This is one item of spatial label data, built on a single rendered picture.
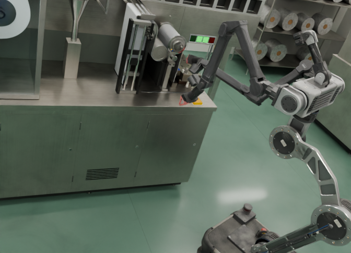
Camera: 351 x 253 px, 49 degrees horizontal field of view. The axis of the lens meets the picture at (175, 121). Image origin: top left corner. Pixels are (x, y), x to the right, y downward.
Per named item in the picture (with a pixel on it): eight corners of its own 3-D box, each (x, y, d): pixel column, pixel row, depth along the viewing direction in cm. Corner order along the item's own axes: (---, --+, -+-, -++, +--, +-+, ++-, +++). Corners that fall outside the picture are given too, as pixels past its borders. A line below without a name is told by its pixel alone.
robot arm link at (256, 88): (236, 13, 204) (247, 13, 211) (217, 24, 214) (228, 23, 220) (263, 94, 203) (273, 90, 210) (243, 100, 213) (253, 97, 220)
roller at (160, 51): (150, 60, 281) (154, 45, 275) (140, 45, 300) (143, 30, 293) (165, 61, 286) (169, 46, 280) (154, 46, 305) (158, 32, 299)
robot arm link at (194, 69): (212, 68, 274) (209, 62, 267) (202, 80, 273) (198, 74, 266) (200, 60, 280) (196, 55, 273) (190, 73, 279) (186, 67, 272)
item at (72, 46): (60, 80, 268) (69, -1, 238) (57, 70, 278) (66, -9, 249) (81, 80, 274) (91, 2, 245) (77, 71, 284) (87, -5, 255)
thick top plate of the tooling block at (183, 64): (181, 81, 298) (183, 74, 295) (163, 58, 327) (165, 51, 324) (199, 82, 305) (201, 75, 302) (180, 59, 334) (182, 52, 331)
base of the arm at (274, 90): (272, 107, 202) (281, 87, 196) (260, 99, 206) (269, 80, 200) (281, 104, 208) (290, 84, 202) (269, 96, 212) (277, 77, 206)
